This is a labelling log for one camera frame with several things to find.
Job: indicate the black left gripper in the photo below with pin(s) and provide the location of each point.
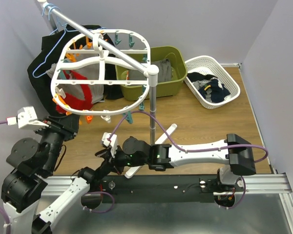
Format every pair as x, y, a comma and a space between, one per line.
69, 126

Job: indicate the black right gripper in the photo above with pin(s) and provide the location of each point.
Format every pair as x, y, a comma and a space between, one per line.
111, 164

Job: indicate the red sock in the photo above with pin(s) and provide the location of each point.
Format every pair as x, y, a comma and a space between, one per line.
80, 104
77, 90

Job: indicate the black white striped sock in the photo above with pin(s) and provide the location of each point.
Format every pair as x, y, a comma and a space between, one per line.
196, 76

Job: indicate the navy yellow patterned sock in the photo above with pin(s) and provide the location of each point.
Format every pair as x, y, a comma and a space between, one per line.
226, 93

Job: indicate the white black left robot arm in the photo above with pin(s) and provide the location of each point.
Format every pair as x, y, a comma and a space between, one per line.
34, 161

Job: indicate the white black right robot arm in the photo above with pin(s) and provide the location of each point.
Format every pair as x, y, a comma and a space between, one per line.
234, 153

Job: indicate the white round clip hanger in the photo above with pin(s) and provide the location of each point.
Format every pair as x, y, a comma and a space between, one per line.
89, 48

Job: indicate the orange clothes clip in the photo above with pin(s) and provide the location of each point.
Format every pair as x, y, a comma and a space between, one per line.
70, 57
88, 119
58, 100

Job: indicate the white clothes clip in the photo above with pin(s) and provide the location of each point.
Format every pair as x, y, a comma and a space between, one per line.
106, 118

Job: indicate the teal clothes clip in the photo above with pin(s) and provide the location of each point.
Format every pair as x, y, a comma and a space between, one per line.
128, 117
117, 39
131, 41

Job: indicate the black hanging garment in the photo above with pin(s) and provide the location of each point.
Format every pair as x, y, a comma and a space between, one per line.
42, 88

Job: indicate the grey cloth in bin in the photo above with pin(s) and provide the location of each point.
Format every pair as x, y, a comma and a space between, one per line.
164, 75

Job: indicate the olive green plastic bin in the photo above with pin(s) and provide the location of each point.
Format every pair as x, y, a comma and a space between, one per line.
172, 72

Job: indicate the white perforated plastic basket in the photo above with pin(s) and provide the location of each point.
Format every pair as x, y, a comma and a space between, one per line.
207, 65

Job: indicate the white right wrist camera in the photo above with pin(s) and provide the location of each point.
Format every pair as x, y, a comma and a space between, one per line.
110, 141

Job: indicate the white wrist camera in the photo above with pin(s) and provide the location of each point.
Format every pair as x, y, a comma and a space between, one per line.
26, 119
110, 141

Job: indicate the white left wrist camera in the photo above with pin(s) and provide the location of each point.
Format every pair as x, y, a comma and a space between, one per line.
26, 119

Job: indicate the light blue wire hanger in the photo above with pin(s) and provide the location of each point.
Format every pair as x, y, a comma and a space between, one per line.
51, 50

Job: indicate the aluminium frame rail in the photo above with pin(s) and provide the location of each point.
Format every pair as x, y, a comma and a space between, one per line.
255, 184

